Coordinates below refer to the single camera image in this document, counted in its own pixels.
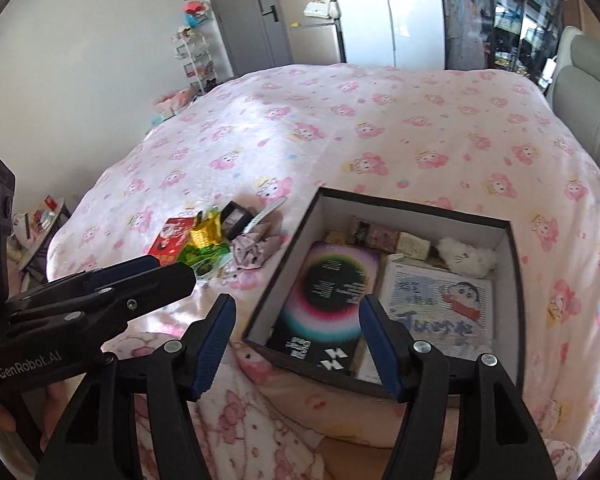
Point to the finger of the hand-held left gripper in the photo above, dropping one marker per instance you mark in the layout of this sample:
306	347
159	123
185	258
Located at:
125	267
155	290

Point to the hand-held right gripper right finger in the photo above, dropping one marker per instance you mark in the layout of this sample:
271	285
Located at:
380	350

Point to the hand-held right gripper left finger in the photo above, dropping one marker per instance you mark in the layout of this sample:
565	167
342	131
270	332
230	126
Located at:
212	345

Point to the green corn packet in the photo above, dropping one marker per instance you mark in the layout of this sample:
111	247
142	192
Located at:
205	247

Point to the pink patterned cloth pouch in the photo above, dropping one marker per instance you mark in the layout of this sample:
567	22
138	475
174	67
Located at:
255	247

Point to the black storage box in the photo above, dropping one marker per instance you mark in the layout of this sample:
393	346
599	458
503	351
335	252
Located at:
290	260

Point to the person's left hand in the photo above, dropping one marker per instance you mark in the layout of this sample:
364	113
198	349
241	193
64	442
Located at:
62	410

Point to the red snack packet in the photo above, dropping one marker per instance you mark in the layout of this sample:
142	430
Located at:
170	240

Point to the pink fleece pajama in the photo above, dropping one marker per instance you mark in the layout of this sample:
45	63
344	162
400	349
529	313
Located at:
260	410

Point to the black album with circle print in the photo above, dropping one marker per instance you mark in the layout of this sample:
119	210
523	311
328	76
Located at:
325	285

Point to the small side table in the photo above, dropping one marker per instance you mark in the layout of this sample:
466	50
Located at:
40	240

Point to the small black box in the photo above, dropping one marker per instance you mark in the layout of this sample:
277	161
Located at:
235	220

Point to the cream tube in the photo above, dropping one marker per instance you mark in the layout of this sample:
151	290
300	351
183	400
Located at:
414	246

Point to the brown sachet packet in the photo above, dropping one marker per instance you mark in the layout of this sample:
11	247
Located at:
380	236

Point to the person's leg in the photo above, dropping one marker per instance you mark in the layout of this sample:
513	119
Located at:
355	462

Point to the white plush toy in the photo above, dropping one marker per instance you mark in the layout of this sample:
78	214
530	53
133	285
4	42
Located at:
462	255

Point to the white slim clip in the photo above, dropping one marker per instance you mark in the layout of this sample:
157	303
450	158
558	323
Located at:
267	212

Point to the pink floor cushion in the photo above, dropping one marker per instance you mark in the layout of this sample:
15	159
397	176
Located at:
172	100

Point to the white shelf rack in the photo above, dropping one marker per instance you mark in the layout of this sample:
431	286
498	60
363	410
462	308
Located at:
195	60

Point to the pink printed blanket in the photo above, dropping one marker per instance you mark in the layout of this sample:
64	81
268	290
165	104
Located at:
380	125

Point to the grey wardrobe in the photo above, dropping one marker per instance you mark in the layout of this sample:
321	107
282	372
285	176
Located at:
245	20

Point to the silver fridge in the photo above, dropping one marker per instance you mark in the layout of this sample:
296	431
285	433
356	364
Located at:
310	40

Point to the grey padded headboard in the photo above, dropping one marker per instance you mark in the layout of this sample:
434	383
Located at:
595	100

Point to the white wardrobe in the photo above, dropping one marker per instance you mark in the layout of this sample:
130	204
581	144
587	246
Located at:
410	10

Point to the glass display cabinet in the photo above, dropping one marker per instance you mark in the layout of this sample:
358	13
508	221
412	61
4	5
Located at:
510	20

